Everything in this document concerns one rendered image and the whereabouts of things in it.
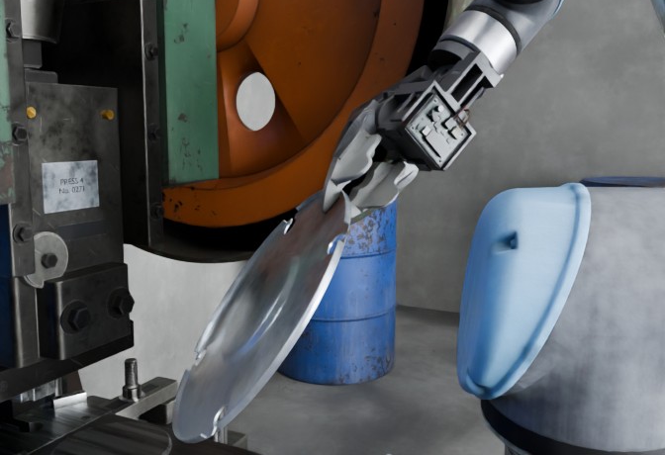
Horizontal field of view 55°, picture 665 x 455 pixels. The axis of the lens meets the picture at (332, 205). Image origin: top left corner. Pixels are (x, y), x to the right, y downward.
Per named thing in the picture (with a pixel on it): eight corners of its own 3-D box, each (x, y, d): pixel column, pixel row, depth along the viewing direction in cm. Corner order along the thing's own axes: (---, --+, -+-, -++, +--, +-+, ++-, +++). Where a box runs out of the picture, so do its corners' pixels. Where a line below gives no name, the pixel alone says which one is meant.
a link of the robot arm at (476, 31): (444, 16, 70) (486, 71, 73) (420, 45, 69) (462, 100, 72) (489, 4, 63) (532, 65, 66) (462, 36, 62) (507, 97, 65)
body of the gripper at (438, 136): (394, 122, 58) (472, 32, 61) (351, 123, 66) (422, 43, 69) (442, 179, 61) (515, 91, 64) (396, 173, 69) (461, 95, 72)
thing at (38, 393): (61, 389, 75) (60, 358, 74) (26, 405, 70) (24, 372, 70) (43, 384, 76) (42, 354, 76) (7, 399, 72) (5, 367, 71)
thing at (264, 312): (234, 275, 85) (229, 271, 84) (371, 144, 67) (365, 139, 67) (143, 483, 63) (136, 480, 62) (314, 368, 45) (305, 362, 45)
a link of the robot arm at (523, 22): (521, -78, 67) (509, -22, 75) (458, -8, 65) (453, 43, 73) (587, -46, 65) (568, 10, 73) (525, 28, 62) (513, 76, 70)
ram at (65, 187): (157, 332, 74) (148, 72, 70) (47, 377, 61) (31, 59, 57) (52, 314, 82) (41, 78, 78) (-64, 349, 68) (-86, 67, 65)
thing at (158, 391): (193, 409, 96) (191, 342, 95) (108, 460, 81) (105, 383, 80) (162, 401, 99) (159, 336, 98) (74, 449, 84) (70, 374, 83)
